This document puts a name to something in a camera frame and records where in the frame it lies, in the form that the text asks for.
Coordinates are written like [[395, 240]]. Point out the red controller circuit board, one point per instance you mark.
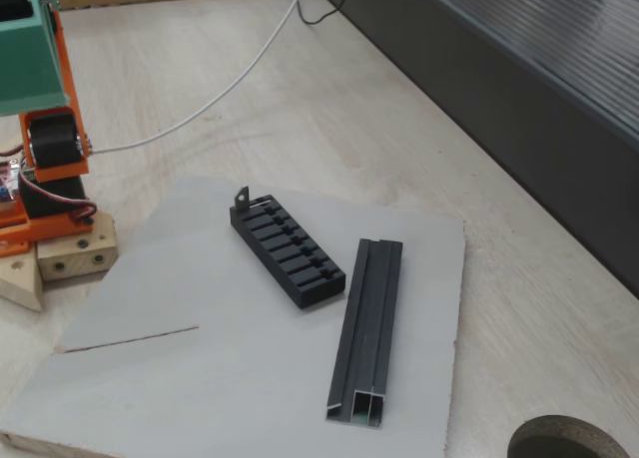
[[6, 178]]

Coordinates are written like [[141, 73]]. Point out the wooden block with screw holes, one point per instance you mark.
[[75, 263]]

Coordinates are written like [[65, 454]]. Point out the black aluminium profile rail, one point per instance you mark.
[[369, 328]]

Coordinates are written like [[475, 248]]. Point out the grey painted wooden board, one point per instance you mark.
[[199, 378]]

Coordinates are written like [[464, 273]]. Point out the small grey metal angle bracket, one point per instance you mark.
[[241, 201]]

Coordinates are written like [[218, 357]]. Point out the black slotted rack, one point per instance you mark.
[[287, 251]]

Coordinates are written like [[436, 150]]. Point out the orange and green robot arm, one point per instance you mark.
[[55, 143]]

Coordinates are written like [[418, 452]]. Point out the wooden base plank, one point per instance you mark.
[[20, 283]]

